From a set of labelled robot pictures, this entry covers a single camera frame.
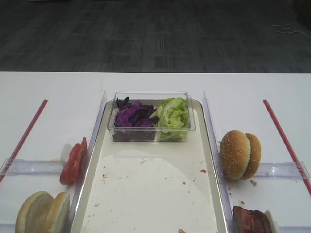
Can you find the white pusher block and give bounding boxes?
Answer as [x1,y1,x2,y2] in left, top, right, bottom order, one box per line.
[60,144,72,164]
[264,210,280,233]

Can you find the long acrylic divider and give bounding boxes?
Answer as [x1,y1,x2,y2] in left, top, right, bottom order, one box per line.
[202,92,237,233]
[64,90,107,233]

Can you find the sliced meat patties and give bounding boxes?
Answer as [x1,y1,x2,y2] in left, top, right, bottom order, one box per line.
[233,206,272,233]

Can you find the green lettuce leaves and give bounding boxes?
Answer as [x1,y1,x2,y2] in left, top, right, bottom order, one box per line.
[149,98,189,142]

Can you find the tomato slice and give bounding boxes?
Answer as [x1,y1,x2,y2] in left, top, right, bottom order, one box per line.
[72,137,87,181]
[59,143,81,185]

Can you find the upper right acrylic holder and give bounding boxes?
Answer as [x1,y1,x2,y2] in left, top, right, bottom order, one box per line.
[254,162,310,180]

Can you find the white cable on floor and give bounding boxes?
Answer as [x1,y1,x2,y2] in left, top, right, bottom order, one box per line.
[272,24,311,37]

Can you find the lower right acrylic holder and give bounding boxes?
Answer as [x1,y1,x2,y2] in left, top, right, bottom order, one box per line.
[276,226,311,233]

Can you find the white pusher block right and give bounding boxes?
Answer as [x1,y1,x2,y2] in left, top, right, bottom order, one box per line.
[264,210,280,233]

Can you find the white pusher block left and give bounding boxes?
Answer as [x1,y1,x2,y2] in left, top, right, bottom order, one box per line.
[60,144,72,164]

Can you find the red tape strip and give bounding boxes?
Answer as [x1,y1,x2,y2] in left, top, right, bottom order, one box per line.
[263,99,311,194]
[0,99,48,182]

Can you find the bun half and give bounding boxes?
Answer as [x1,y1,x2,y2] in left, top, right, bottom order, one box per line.
[15,191,54,233]
[43,192,70,233]

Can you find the right red tape strip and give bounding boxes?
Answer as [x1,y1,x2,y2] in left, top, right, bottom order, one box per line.
[263,99,311,194]

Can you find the metal serving tray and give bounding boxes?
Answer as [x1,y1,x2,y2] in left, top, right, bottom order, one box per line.
[71,101,226,233]

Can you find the front sesame bun top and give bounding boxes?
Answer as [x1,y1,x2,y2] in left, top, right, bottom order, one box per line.
[220,130,251,180]

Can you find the left long acrylic divider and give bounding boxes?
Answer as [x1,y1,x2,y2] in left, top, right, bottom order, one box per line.
[64,90,107,233]

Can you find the purple cabbage shreds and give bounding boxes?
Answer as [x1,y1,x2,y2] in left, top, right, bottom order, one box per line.
[112,97,159,142]

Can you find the clear plastic salad container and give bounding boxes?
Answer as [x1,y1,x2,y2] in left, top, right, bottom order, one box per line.
[107,92,196,142]

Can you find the upper left acrylic holder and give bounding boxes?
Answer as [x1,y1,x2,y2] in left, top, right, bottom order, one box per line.
[0,159,63,176]

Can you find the acrylic holder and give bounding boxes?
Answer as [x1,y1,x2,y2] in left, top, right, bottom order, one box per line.
[276,226,311,233]
[0,159,63,176]
[254,162,310,180]
[0,224,15,233]

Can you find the front tomato slice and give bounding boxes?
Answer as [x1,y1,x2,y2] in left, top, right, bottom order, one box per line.
[59,143,81,185]

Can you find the left red tape strip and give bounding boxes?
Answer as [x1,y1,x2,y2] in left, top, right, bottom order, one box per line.
[0,99,48,182]

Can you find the lower left acrylic holder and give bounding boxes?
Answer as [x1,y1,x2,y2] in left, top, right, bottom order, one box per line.
[0,224,15,233]

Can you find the rear tomato slice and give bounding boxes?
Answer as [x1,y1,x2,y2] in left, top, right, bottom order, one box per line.
[72,137,87,181]

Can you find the right long acrylic divider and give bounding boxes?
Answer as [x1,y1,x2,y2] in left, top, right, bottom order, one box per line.
[202,92,237,233]

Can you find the sesame bun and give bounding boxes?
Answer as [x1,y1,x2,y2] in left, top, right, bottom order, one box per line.
[241,133,261,180]
[220,130,251,180]

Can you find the rear sesame bun top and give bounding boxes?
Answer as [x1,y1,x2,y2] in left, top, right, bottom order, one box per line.
[241,133,261,180]

